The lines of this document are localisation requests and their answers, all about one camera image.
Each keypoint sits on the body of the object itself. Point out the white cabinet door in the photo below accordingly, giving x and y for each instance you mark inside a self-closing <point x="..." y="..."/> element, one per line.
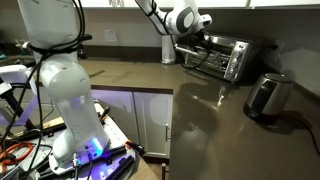
<point x="128" y="2"/>
<point x="151" y="120"/>
<point x="113" y="110"/>
<point x="223" y="2"/>
<point x="96" y="2"/>
<point x="283" y="2"/>

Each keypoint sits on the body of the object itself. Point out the stainless steel toaster oven body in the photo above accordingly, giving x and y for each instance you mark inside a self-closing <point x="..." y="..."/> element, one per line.
<point x="246" y="43"/>

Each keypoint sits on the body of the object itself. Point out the white wall outlet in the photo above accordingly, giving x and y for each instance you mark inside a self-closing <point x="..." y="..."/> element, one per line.
<point x="110" y="35"/>

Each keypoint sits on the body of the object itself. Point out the silver base connector plug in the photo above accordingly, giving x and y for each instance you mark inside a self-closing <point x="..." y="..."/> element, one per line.
<point x="76" y="160"/>

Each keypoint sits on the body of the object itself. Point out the stainless steel electric kettle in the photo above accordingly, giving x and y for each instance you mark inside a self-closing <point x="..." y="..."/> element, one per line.
<point x="266" y="96"/>

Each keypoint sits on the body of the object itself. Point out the black stereo camera on stand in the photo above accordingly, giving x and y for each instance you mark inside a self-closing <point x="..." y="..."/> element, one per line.
<point x="86" y="37"/>

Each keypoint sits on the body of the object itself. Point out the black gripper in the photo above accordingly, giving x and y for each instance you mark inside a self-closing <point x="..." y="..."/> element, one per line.
<point x="196" y="40"/>

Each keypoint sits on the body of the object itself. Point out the black aluminium rail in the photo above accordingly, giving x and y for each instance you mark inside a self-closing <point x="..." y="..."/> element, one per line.
<point x="110" y="154"/>
<point x="120" y="168"/>

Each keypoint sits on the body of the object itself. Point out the silver oven knob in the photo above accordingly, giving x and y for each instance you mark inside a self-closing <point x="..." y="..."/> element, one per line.
<point x="240" y="50"/>
<point x="235" y="72"/>
<point x="238" y="61"/>

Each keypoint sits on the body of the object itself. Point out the metal paper towel holder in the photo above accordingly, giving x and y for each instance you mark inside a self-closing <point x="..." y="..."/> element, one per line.
<point x="168" y="62"/>

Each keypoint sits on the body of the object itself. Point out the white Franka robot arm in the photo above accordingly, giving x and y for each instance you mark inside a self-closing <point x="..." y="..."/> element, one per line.
<point x="66" y="86"/>

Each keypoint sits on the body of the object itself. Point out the white equipment frame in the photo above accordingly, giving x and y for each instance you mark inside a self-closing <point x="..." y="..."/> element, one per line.
<point x="13" y="74"/>

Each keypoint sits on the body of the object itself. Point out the white lower cabinet door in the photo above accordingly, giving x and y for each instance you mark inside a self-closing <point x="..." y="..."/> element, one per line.
<point x="151" y="120"/>
<point x="113" y="110"/>

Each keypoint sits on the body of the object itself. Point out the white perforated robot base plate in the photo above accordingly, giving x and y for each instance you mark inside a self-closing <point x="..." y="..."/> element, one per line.
<point x="116" y="133"/>

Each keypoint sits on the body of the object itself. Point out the white upper cabinet door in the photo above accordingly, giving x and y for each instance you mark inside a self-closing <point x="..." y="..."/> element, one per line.
<point x="283" y="2"/>
<point x="128" y="2"/>
<point x="223" y="2"/>
<point x="96" y="2"/>

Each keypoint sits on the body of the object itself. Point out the orange and black tool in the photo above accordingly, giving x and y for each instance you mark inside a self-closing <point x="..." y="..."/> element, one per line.
<point x="135" y="147"/>

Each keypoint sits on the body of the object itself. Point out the wooden plank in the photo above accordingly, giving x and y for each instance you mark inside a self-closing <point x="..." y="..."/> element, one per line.
<point x="55" y="122"/>

